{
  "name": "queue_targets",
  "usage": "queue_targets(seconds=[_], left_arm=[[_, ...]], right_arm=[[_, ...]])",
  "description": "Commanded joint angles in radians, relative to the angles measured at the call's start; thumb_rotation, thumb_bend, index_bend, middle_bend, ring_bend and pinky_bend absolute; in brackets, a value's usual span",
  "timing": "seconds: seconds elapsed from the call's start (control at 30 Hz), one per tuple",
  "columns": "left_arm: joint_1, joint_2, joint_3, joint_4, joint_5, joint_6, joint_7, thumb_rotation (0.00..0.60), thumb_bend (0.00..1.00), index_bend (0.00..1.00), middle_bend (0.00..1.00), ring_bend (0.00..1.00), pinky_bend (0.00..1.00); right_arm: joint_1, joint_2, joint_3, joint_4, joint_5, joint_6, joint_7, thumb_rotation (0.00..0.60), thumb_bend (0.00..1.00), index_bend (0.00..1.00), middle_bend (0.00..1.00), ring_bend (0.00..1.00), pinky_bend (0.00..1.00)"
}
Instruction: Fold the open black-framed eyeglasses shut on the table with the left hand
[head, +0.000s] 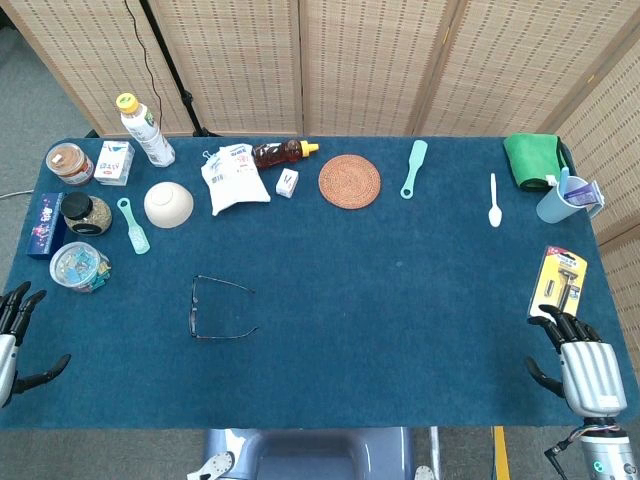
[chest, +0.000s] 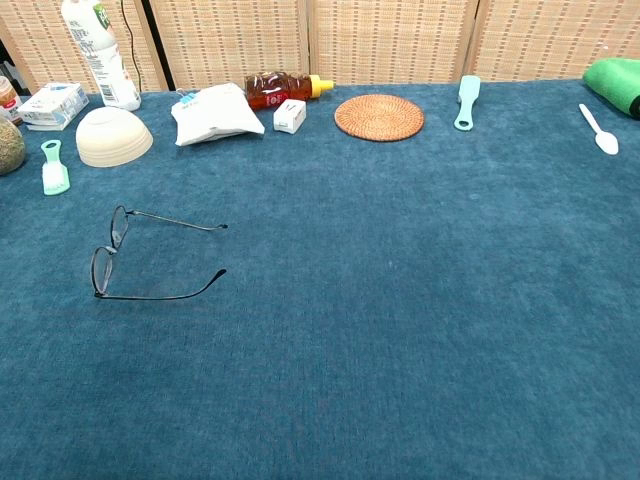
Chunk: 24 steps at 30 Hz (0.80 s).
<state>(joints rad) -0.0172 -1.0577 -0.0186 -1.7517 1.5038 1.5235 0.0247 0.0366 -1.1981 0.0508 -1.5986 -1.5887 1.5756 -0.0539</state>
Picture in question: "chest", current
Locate black wire-frame eyeglasses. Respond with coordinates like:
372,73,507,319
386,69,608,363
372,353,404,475
89,204,229,302

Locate blue table cloth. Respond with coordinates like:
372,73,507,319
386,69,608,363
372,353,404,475
0,79,640,480

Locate small white box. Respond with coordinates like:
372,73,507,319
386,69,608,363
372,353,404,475
272,98,307,135

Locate round woven rattan coaster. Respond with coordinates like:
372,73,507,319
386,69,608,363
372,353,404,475
334,94,426,143

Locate honey squeeze bottle yellow cap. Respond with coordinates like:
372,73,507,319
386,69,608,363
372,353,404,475
243,71,335,111

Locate white powder bag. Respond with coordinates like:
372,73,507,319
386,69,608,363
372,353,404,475
170,82,266,148

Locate long mint green paddle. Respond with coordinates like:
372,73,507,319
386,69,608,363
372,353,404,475
453,74,482,132

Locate bamboo folding screen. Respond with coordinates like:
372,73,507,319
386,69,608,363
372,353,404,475
0,0,640,95

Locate beige upturned bowl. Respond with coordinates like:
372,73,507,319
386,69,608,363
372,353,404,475
75,105,155,169

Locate black tripod stand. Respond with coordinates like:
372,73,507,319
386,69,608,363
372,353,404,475
140,0,177,92

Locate small mint green brush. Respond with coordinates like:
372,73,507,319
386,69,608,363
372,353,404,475
40,139,71,197

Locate white drink bottle yellow cap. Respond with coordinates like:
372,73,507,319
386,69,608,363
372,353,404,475
60,0,143,112

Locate white blue carton box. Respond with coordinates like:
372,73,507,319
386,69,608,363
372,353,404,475
17,82,91,132

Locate white plastic spoon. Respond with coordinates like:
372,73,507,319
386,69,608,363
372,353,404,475
578,103,620,156

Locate seed jar black lid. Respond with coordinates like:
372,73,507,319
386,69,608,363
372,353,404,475
0,114,26,176

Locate folded green towel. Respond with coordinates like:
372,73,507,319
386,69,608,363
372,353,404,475
582,57,640,121

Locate brown spread jar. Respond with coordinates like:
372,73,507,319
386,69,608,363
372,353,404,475
0,75,24,126

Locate thin black cable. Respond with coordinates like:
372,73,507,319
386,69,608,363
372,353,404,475
119,0,142,87

